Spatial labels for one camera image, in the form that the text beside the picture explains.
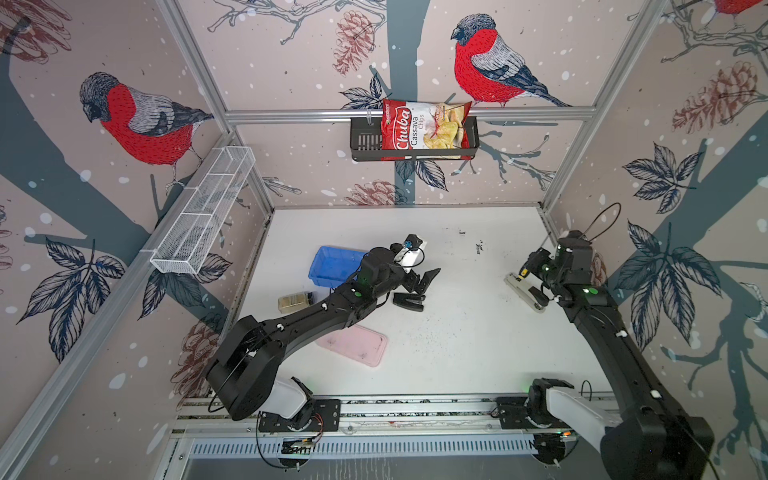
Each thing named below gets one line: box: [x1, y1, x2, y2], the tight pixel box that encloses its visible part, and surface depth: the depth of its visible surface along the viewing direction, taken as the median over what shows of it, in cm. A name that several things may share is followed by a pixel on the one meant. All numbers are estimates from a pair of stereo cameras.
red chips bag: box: [380, 99, 473, 161], surface depth 90 cm
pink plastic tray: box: [314, 324, 388, 367], surface depth 84 cm
